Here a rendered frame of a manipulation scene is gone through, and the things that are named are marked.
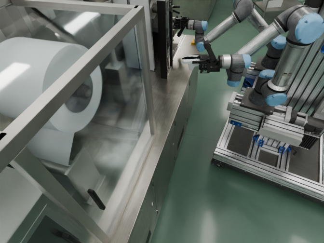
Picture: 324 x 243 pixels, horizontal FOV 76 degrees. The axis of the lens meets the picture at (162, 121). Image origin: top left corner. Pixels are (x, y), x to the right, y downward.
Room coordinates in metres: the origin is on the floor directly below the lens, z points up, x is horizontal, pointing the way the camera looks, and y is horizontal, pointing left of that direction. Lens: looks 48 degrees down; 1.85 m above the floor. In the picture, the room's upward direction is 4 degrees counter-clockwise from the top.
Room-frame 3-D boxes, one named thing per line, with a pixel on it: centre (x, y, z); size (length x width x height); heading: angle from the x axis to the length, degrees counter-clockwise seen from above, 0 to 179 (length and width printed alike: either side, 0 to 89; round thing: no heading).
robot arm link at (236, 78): (1.00, -0.44, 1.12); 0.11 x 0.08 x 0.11; 176
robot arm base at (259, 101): (1.10, -0.72, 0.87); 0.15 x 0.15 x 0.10
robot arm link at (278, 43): (1.53, -0.97, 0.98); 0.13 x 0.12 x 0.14; 176
